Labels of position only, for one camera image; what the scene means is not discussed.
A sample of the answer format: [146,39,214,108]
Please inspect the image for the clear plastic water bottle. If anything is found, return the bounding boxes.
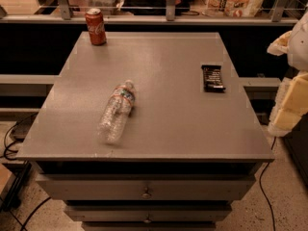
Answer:
[97,80,136,144]

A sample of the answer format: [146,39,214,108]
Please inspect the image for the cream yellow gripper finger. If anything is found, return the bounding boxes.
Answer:
[268,72,308,137]

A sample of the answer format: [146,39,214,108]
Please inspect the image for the red coke can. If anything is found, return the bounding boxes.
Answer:
[85,8,107,45]

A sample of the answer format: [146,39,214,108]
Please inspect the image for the grey drawer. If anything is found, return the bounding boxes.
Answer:
[64,205,232,223]
[37,174,255,201]

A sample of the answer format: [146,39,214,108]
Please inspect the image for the black snack bar wrapper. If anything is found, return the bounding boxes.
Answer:
[201,64,225,92]

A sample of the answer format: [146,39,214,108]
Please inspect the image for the black bag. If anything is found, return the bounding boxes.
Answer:
[121,0,193,15]

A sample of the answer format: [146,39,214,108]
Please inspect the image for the black cable right floor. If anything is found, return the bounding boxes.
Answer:
[258,136,277,231]

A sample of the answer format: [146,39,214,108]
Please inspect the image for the black cables left floor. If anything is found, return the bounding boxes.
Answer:
[2,113,39,162]

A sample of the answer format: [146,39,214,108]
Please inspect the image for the top grey drawer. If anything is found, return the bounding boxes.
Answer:
[37,174,255,201]

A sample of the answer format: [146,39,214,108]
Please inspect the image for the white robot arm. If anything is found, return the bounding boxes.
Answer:
[267,13,308,137]

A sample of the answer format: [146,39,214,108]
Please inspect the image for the grey drawer cabinet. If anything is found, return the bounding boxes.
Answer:
[18,33,273,231]

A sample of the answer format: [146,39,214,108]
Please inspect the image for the metal railing shelf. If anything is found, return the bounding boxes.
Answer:
[0,0,307,25]

